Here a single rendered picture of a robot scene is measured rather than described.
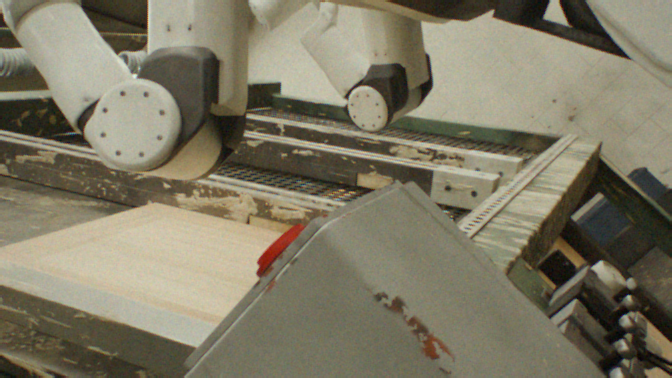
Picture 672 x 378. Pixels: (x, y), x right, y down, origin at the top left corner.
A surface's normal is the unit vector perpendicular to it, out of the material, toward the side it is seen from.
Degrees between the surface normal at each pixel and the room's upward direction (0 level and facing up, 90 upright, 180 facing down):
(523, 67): 90
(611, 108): 90
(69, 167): 90
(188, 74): 90
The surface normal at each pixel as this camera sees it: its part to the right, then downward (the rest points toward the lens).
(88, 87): -0.01, -0.21
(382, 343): -0.44, 0.17
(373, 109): -0.62, 0.39
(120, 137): -0.21, -0.07
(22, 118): 0.90, 0.18
